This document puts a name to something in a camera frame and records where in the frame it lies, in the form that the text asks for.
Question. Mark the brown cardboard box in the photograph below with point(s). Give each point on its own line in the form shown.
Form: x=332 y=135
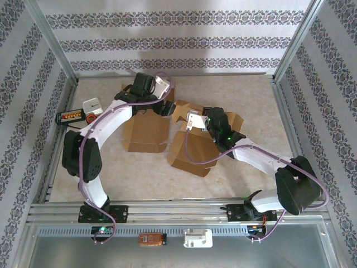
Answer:
x=145 y=131
x=195 y=148

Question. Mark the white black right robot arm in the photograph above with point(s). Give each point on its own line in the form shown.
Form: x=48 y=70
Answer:
x=256 y=156

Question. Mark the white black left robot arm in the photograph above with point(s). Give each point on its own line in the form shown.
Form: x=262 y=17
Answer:
x=111 y=123

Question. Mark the small white clock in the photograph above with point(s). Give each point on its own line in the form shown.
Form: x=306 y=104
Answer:
x=92 y=105

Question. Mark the black device with orange lights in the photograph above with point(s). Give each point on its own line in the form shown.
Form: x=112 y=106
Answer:
x=69 y=116

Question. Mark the small circuit board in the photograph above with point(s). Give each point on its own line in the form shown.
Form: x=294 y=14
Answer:
x=255 y=229
x=101 y=230

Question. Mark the white plastic holder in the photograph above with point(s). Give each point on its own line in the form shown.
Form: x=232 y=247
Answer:
x=196 y=238

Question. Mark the orange electronic module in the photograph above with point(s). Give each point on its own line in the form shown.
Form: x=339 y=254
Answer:
x=150 y=240

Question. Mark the grey metal panel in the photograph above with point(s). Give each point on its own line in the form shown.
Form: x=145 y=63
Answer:
x=251 y=254

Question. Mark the aluminium back rail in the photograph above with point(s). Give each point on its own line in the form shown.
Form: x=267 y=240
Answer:
x=223 y=74

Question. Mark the aluminium side rail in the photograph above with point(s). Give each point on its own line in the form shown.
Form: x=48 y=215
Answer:
x=282 y=97
x=59 y=139

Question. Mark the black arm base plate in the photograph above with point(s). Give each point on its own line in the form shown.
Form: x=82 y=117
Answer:
x=122 y=213
x=234 y=213

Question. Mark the aluminium front rail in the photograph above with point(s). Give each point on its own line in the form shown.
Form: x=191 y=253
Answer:
x=178 y=209

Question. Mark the aluminium frame post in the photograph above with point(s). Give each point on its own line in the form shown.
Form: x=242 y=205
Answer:
x=297 y=42
x=53 y=42

